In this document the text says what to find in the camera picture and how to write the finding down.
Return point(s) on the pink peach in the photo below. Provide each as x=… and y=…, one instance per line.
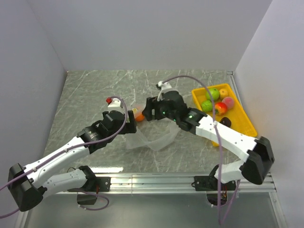
x=229, y=102

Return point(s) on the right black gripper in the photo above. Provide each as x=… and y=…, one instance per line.
x=152, y=103

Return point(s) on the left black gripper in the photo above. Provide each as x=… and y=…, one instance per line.
x=131, y=126

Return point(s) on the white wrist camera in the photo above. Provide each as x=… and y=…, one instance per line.
x=163, y=88
x=114, y=104

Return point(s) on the red fruit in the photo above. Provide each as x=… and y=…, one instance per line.
x=220, y=108

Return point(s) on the green apple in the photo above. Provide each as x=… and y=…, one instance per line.
x=213, y=93

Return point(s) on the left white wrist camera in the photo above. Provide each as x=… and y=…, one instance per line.
x=114, y=104

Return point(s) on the dark purple fruit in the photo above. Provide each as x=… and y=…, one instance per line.
x=226, y=122

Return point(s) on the green fruit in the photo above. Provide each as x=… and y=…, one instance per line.
x=207, y=106

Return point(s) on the aluminium rail frame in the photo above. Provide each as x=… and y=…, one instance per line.
x=231, y=194

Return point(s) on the small orange fruit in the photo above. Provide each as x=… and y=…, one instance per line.
x=223, y=93

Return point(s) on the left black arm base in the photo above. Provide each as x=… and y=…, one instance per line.
x=89, y=195

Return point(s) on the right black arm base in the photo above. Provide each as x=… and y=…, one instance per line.
x=210, y=185

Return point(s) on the clear plastic bag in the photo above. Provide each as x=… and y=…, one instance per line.
x=154, y=134

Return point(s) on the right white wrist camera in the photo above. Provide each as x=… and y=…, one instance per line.
x=163, y=88

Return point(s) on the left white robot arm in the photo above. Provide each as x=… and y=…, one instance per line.
x=30, y=184

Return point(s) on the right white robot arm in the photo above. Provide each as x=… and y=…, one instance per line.
x=255, y=155

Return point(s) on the yellow plastic tray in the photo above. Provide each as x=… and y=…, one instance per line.
x=228, y=110

